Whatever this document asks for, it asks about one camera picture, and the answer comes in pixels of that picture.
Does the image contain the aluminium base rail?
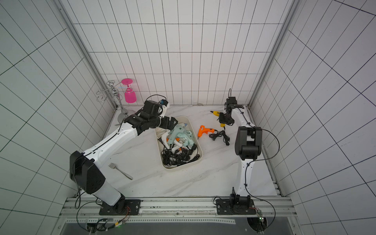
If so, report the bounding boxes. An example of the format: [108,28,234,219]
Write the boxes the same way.
[58,197,297,226]

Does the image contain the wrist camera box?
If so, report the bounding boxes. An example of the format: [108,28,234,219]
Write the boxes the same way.
[158,99,170,117]
[225,97,238,110]

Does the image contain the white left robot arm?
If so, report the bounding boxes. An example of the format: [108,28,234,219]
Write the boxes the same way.
[70,99,178,214]

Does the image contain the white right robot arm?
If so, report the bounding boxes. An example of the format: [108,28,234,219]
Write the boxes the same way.
[214,105,262,215]

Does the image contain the cream plastic storage tray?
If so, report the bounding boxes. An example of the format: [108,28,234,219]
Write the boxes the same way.
[155,116,203,170]

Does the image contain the chrome glass holder stand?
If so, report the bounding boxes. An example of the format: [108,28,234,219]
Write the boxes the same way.
[96,80,129,125]

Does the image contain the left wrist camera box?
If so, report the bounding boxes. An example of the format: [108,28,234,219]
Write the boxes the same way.
[158,99,170,117]

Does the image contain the pink plastic wine glass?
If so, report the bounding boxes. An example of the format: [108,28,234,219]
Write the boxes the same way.
[121,78,137,104]

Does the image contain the yellow glue gun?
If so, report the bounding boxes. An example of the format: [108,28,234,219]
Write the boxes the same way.
[211,111,226,128]

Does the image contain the silver metal fork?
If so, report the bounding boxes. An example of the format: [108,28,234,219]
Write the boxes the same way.
[109,163,133,180]

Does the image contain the large mint glue gun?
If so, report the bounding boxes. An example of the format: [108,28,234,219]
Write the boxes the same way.
[168,124,195,148]

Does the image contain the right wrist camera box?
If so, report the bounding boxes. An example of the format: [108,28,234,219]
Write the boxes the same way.
[225,97,238,110]

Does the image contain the small white glue gun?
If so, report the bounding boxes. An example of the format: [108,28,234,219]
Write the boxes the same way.
[161,132,188,153]

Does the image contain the orange glue gun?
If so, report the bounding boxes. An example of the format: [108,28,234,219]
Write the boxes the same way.
[198,123,230,146]

